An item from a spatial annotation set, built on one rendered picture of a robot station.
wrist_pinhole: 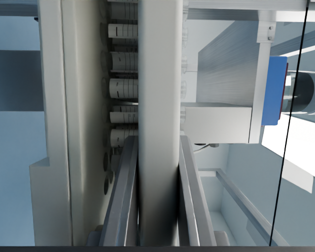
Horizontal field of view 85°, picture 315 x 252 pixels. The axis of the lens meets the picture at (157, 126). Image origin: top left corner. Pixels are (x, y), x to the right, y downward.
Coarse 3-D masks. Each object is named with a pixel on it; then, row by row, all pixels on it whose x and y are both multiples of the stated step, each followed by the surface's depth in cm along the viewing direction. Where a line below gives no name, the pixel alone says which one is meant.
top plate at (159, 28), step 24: (144, 0) 7; (168, 0) 7; (144, 24) 7; (168, 24) 7; (144, 48) 7; (168, 48) 8; (144, 72) 8; (168, 72) 8; (144, 96) 8; (168, 96) 8; (144, 120) 8; (168, 120) 8; (144, 144) 8; (168, 144) 8; (144, 168) 8; (168, 168) 8; (144, 192) 8; (168, 192) 8; (144, 216) 8; (168, 216) 8; (144, 240) 8; (168, 240) 8
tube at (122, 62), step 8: (104, 56) 11; (112, 56) 11; (120, 56) 11; (128, 56) 11; (136, 56) 11; (184, 56) 11; (104, 64) 11; (112, 64) 11; (120, 64) 11; (128, 64) 11; (136, 64) 11; (184, 64) 11; (136, 72) 12; (184, 72) 12
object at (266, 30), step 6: (258, 24) 43; (264, 24) 43; (270, 24) 43; (258, 30) 43; (264, 30) 43; (270, 30) 43; (258, 36) 43; (264, 36) 43; (270, 36) 43; (258, 42) 44; (264, 42) 44; (270, 42) 44
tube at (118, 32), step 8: (104, 24) 11; (112, 24) 11; (120, 24) 11; (128, 24) 11; (104, 32) 11; (112, 32) 11; (120, 32) 11; (128, 32) 11; (136, 32) 11; (184, 32) 11; (104, 40) 11; (112, 40) 11; (120, 40) 11; (128, 40) 11; (136, 40) 11; (184, 40) 11
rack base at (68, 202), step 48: (48, 0) 7; (96, 0) 10; (48, 48) 7; (96, 48) 10; (48, 96) 7; (96, 96) 10; (48, 144) 8; (96, 144) 10; (48, 192) 8; (96, 192) 10; (48, 240) 8
